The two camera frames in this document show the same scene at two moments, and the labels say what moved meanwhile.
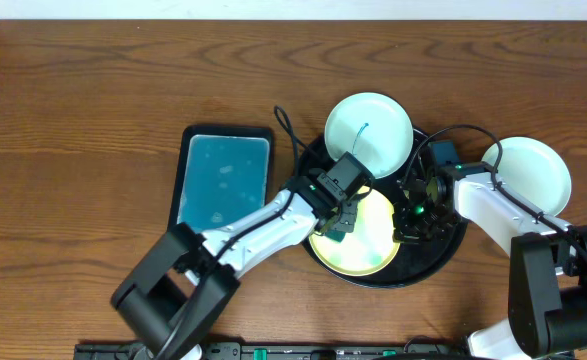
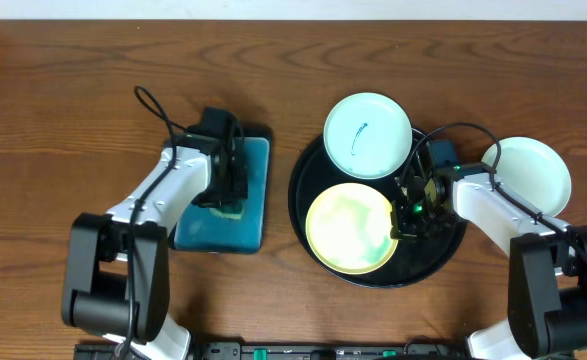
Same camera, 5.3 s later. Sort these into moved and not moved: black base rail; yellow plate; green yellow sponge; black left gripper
Moved: green yellow sponge; black left gripper
Not moved: black base rail; yellow plate
